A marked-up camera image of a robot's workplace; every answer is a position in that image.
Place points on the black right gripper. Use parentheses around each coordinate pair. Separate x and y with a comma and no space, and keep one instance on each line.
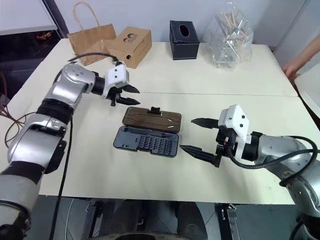
(226,142)

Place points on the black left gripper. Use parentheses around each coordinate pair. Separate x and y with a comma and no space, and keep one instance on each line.
(114,96)

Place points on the bystander bare forearm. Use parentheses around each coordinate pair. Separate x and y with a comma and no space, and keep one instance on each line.
(310,53)

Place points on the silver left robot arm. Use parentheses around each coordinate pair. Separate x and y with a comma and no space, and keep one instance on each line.
(57,90)

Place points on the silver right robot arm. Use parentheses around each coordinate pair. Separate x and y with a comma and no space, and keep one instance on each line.
(287,152)

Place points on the open screwdriver bit case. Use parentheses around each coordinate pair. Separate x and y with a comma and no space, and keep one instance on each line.
(150,122)

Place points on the bystander bare hand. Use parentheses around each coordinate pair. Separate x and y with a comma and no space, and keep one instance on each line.
(291,68)

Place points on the small black clip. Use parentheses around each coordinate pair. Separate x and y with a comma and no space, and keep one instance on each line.
(155,110)

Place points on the brown cardboard box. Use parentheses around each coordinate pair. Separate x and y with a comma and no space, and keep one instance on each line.
(135,47)

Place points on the black tissue box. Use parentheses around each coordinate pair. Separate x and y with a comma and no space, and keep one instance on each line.
(183,47)

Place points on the clear plastic container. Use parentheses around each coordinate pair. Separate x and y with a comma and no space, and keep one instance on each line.
(225,50)

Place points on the dark rounded shape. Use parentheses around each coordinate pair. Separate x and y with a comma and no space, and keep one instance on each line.
(160,220)

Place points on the white bin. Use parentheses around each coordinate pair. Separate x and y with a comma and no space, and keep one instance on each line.
(308,85)

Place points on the wooden stick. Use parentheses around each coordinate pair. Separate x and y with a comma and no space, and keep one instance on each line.
(228,18)

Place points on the white side table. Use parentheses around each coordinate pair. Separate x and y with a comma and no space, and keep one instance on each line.
(22,15)

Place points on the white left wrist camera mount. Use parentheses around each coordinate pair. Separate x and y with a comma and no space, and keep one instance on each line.
(117,75)

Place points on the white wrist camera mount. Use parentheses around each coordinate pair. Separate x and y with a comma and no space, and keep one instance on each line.
(236,117)
(117,75)

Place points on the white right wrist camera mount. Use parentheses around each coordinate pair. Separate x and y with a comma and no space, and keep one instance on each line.
(236,117)

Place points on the metal table leg bracket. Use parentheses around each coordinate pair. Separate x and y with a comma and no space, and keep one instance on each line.
(228,220)
(93,217)

